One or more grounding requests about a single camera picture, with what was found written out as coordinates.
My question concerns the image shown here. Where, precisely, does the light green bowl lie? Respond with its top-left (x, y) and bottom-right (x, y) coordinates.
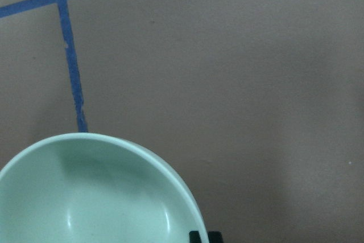
top-left (1, 133), bottom-right (209, 242)

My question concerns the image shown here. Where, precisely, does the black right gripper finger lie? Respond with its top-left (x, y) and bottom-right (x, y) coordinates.
top-left (189, 230), bottom-right (222, 243)

